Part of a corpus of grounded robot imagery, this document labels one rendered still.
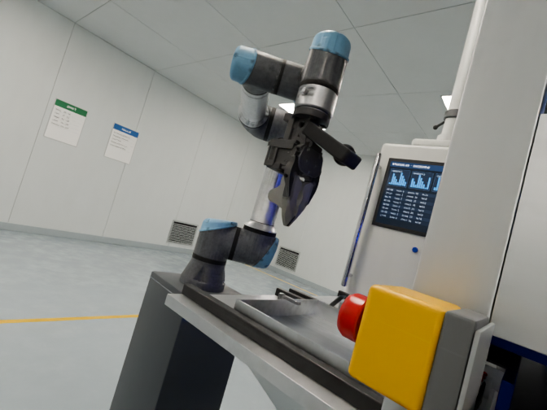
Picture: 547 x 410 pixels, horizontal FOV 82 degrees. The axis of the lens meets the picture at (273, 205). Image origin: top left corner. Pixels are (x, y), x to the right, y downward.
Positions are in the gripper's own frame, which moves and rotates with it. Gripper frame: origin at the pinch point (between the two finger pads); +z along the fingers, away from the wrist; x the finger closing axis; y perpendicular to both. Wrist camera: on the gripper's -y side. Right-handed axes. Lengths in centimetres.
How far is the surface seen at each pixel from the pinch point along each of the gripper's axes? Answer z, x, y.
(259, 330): 17.1, 7.6, -5.7
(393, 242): -6, -89, 13
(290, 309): 17.3, -10.4, 1.9
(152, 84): -168, -182, 494
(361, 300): 5.8, 18.6, -23.7
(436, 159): -42, -89, 5
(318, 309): 17.2, -20.2, 0.9
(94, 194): 33, -150, 494
